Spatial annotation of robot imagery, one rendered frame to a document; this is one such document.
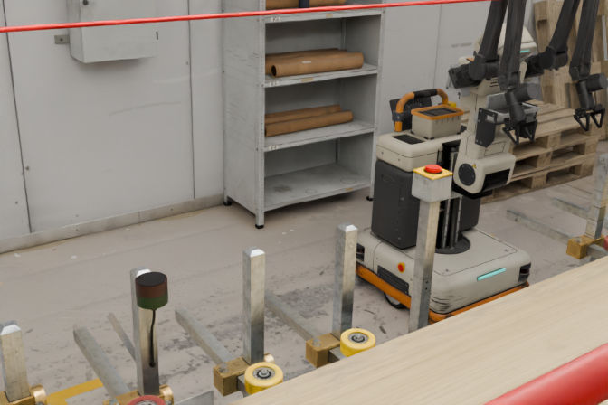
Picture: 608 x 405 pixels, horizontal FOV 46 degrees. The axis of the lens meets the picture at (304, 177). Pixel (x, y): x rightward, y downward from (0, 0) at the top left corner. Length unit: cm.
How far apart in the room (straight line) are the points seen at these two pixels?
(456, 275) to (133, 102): 206
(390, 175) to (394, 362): 189
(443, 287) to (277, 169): 188
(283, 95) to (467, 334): 315
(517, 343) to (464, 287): 162
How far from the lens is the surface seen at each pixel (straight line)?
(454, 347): 169
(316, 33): 472
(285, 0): 431
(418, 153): 331
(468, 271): 339
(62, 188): 422
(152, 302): 137
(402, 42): 522
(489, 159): 325
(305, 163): 491
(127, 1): 385
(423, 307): 193
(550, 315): 188
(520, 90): 283
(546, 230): 250
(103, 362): 170
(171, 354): 322
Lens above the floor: 182
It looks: 21 degrees down
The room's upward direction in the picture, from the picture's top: 2 degrees clockwise
